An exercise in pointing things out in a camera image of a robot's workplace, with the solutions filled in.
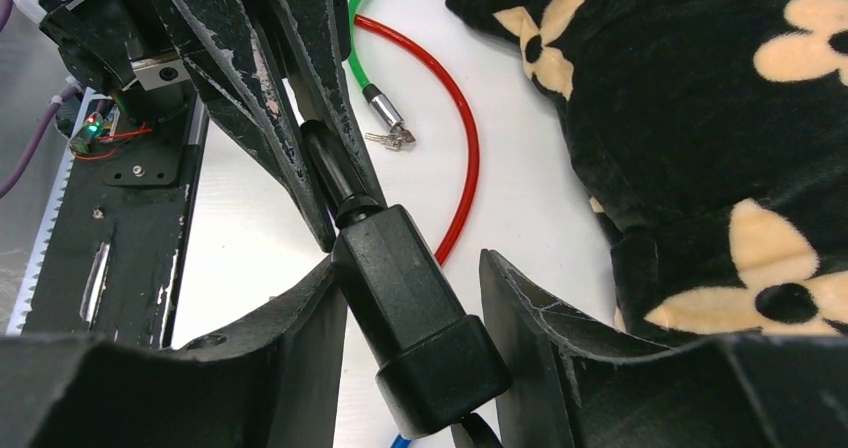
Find black padlock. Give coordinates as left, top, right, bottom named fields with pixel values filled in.
left=301, top=120, right=511, bottom=447

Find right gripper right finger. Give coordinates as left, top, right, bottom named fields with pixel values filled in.
left=479, top=250, right=847, bottom=447

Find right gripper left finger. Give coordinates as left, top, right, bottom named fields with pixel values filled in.
left=1, top=260, right=347, bottom=447

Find red cable lock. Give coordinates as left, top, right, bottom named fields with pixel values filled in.
left=354, top=15, right=481, bottom=265

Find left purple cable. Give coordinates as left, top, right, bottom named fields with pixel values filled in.
left=0, top=0, right=84, bottom=201

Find black floral pillow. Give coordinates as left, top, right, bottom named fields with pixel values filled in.
left=446, top=0, right=847, bottom=346

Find blue cable lock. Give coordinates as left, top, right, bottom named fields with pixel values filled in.
left=389, top=434, right=411, bottom=448

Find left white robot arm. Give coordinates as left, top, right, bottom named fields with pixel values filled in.
left=38, top=0, right=385, bottom=251

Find green cable lock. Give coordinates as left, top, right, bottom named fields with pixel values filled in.
left=347, top=0, right=468, bottom=153

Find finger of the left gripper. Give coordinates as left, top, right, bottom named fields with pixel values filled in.
left=269, top=0, right=386, bottom=204
left=152, top=0, right=335, bottom=252

